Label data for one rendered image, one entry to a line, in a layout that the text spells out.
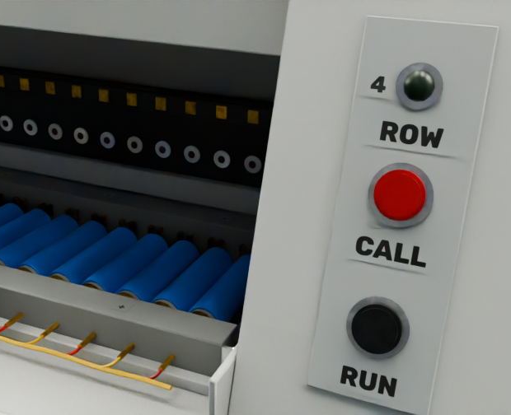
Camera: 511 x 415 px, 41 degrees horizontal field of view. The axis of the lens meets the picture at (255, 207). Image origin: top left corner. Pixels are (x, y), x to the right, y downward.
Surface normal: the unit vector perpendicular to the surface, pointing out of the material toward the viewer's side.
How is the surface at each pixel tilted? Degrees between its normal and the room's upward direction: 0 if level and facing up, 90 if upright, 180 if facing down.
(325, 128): 90
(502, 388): 90
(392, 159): 90
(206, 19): 107
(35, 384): 17
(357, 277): 90
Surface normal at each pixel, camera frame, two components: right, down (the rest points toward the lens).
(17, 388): 0.04, -0.92
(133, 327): -0.37, 0.34
